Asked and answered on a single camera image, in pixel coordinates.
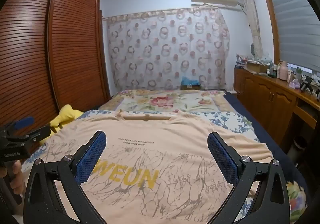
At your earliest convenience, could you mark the peach printed t-shirt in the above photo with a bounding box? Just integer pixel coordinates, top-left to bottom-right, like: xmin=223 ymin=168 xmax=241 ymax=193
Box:
xmin=37 ymin=110 xmax=274 ymax=224

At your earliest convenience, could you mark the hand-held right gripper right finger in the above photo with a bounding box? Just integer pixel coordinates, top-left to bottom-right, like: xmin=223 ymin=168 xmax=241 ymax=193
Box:
xmin=207 ymin=132 xmax=290 ymax=224

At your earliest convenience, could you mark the blue floral white blanket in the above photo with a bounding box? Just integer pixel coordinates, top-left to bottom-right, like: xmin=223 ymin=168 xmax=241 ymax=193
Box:
xmin=21 ymin=109 xmax=260 ymax=224

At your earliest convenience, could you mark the pink bottle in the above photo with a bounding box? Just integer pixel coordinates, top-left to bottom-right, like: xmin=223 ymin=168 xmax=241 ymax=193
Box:
xmin=278 ymin=61 xmax=288 ymax=81

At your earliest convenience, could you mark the blue plastic bag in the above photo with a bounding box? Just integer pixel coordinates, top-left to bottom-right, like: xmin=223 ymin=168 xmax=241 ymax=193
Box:
xmin=181 ymin=76 xmax=199 ymax=85

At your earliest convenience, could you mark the wooden sideboard cabinet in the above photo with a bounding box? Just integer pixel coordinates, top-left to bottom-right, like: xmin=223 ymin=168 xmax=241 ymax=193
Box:
xmin=234 ymin=67 xmax=320 ymax=149

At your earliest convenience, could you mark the black figure toy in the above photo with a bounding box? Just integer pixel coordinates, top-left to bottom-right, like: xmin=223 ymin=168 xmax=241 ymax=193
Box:
xmin=301 ymin=76 xmax=314 ymax=93

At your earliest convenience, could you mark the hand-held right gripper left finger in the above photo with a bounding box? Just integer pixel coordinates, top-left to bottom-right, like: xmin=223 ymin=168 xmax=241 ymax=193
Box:
xmin=24 ymin=130 xmax=108 ymax=224

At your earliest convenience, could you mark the brown box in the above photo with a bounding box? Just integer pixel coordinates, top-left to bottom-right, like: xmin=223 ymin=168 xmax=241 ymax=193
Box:
xmin=246 ymin=60 xmax=267 ymax=74

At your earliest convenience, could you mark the pink floral quilt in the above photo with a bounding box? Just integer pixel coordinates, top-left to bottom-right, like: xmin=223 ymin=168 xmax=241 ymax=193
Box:
xmin=99 ymin=89 xmax=307 ymax=217

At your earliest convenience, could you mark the circle patterned sheer curtain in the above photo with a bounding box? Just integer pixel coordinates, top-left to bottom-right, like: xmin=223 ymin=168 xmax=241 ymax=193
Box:
xmin=104 ymin=7 xmax=230 ymax=92

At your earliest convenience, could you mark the tied lace curtain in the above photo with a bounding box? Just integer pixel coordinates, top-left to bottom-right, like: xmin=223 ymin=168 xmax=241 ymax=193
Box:
xmin=237 ymin=0 xmax=264 ymax=60

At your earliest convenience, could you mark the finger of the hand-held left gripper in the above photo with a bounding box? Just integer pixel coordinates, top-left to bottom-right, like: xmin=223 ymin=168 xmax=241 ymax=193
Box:
xmin=0 ymin=117 xmax=35 ymax=137
xmin=7 ymin=125 xmax=52 ymax=143

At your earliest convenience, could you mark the yellow cloth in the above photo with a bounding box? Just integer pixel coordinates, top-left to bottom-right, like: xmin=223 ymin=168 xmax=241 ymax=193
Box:
xmin=40 ymin=104 xmax=84 ymax=144

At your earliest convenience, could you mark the person's left hand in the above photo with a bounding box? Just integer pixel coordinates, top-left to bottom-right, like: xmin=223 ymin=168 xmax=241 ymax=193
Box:
xmin=12 ymin=160 xmax=25 ymax=196

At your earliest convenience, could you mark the navy bed sheet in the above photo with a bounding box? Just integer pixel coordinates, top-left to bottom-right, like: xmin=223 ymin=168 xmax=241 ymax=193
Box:
xmin=224 ymin=90 xmax=310 ymax=189

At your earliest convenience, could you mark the brown louvered wardrobe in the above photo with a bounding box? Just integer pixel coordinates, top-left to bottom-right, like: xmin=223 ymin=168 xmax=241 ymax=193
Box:
xmin=0 ymin=0 xmax=112 ymax=164

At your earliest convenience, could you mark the dark waste bin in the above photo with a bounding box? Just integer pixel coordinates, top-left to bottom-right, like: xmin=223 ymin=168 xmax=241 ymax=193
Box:
xmin=290 ymin=136 xmax=309 ymax=164

